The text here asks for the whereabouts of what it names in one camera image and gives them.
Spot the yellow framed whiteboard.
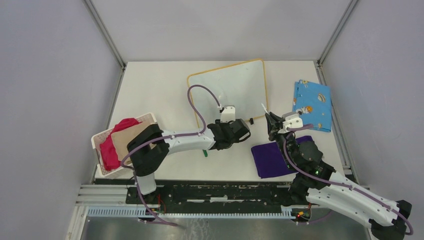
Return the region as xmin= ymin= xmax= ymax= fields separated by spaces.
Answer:
xmin=187 ymin=59 xmax=268 ymax=122

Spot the purple cloth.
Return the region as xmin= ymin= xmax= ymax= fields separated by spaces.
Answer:
xmin=250 ymin=141 xmax=298 ymax=179

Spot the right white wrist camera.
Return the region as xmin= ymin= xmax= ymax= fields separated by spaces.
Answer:
xmin=278 ymin=111 xmax=304 ymax=134

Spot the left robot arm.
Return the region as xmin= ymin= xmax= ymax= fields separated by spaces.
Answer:
xmin=123 ymin=119 xmax=251 ymax=204

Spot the red cloth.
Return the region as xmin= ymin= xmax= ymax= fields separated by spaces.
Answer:
xmin=99 ymin=118 xmax=139 ymax=171

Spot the white slotted cable duct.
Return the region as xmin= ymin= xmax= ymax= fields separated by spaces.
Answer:
xmin=87 ymin=206 xmax=295 ymax=220

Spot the aluminium frame post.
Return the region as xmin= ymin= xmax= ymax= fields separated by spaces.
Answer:
xmin=82 ymin=0 xmax=127 ymax=71
xmin=316 ymin=0 xmax=360 ymax=67

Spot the white plastic basket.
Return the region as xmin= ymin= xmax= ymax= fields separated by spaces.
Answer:
xmin=91 ymin=112 xmax=157 ymax=179

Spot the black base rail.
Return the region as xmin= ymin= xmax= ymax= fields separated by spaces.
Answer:
xmin=125 ymin=180 xmax=309 ymax=214

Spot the left aluminium frame post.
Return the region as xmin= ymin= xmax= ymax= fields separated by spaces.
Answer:
xmin=82 ymin=0 xmax=127 ymax=71

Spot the right aluminium frame post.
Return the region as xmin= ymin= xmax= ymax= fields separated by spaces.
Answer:
xmin=316 ymin=0 xmax=360 ymax=67

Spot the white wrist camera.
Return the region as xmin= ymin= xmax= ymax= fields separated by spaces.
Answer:
xmin=278 ymin=111 xmax=304 ymax=134
xmin=219 ymin=105 xmax=236 ymax=123

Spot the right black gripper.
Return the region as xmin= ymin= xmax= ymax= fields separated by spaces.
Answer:
xmin=264 ymin=111 xmax=296 ymax=170

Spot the tan cloth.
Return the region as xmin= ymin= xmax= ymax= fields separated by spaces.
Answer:
xmin=111 ymin=121 xmax=155 ymax=166

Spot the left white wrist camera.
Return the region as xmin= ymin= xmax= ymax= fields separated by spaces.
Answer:
xmin=219 ymin=105 xmax=236 ymax=123

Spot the blue cartoon cloth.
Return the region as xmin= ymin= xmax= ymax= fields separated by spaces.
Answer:
xmin=292 ymin=79 xmax=332 ymax=133

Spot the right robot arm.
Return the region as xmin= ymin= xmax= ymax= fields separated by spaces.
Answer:
xmin=264 ymin=111 xmax=414 ymax=240

